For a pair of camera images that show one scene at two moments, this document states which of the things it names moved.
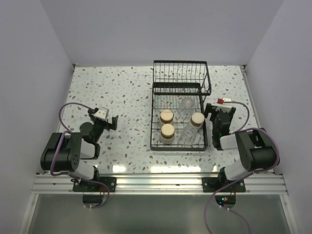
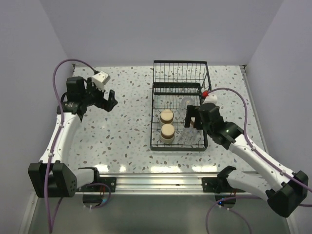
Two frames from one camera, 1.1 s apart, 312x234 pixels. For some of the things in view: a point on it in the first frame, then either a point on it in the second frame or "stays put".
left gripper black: (112, 126) -> (103, 103)
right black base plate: (214, 184) stays put
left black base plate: (82, 185) stays put
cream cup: (167, 133) stays put
